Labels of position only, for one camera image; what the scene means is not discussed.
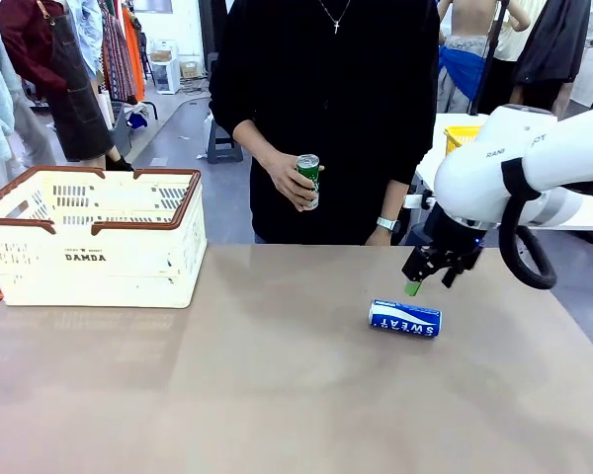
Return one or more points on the orange hanging garment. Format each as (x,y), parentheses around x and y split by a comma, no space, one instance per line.
(134,59)

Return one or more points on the black hanging coat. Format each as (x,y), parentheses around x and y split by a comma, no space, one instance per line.
(548,49)

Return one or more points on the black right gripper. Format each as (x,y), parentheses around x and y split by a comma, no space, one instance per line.
(452,239)

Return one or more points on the black step stool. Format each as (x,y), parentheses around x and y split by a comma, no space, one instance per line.
(225,148)

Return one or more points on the white table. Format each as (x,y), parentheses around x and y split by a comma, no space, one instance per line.
(435,158)

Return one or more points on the silver wristwatch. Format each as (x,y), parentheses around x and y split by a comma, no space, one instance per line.
(388,224)

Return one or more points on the blue sweat drink can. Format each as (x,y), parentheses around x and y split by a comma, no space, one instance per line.
(405,318)

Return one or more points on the light blue hanging shirt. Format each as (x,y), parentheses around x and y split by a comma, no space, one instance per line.
(89,29)

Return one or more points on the black stand pole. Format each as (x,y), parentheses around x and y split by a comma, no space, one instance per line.
(486,59)

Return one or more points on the white floor appliance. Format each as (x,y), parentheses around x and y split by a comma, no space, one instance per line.
(167,74)

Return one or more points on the mannequin maroon shirt dark apron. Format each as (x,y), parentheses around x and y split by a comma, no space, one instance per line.
(69,99)

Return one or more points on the person's right hand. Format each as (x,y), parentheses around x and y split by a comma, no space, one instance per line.
(284,175)

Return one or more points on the green drink can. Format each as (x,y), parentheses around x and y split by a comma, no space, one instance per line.
(309,175)

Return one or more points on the yellow plastic basket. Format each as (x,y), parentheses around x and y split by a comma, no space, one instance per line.
(457,138)

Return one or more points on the person's right forearm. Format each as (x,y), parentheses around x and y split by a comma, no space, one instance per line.
(254,143)

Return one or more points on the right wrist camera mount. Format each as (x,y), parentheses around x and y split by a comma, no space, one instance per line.
(414,201)

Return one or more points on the mannequin with blue wrap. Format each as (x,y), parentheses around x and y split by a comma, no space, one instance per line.
(462,69)

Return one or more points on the cream shopping basket brown rim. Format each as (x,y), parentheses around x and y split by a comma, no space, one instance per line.
(94,276)

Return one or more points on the striped patterned garment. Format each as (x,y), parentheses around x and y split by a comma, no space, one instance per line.
(116,59)

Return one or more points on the cardboard box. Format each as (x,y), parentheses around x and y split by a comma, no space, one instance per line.
(190,70)

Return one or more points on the person's left hand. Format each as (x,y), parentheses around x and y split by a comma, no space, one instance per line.
(378,237)

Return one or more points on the person's left forearm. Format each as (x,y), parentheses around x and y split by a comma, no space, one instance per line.
(394,197)

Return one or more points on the person torso black sweater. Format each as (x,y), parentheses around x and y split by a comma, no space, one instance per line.
(346,123)

